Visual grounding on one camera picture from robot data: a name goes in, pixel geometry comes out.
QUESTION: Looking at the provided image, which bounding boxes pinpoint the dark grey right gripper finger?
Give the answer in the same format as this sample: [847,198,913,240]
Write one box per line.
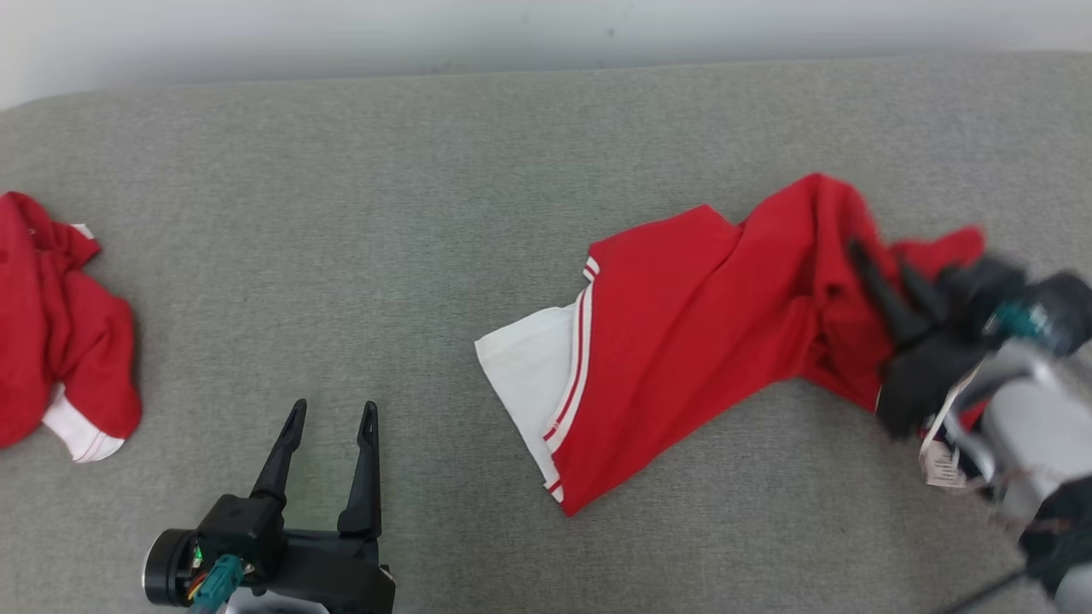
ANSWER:
[848,239,929,347]
[897,261,953,331]

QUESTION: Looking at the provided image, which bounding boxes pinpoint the red jersey shirt white sleeves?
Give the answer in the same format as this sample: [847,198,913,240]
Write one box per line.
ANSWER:
[474,173,986,518]

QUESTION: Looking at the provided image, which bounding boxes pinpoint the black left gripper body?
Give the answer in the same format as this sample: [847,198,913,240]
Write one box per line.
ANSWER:
[142,493,397,614]

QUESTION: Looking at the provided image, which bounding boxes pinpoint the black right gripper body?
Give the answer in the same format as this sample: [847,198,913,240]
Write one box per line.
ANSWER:
[875,254,1092,442]

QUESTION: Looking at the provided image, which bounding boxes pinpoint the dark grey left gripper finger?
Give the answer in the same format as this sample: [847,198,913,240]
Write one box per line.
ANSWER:
[338,400,383,541]
[251,398,309,506]

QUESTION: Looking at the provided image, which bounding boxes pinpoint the red shorts white trim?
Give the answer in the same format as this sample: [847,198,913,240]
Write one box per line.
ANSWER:
[0,191,143,464]

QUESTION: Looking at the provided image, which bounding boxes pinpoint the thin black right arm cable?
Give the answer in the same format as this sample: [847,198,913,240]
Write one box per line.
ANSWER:
[943,567,1030,614]

